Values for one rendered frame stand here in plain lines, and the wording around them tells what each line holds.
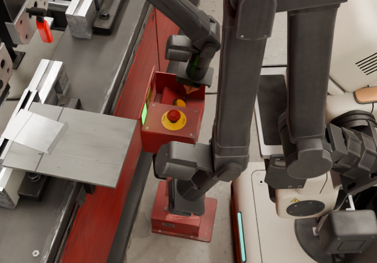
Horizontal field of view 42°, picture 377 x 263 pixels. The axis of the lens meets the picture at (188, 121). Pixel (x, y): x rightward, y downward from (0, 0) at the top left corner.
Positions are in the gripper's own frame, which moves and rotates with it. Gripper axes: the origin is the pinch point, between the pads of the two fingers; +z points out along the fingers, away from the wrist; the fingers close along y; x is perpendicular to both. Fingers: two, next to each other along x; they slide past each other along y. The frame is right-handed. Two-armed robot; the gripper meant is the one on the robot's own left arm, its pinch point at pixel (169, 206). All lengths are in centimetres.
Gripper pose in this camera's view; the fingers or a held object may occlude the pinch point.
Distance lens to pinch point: 105.8
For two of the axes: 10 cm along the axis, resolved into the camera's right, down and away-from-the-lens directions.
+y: 0.4, 8.2, -5.6
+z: -4.5, 5.2, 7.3
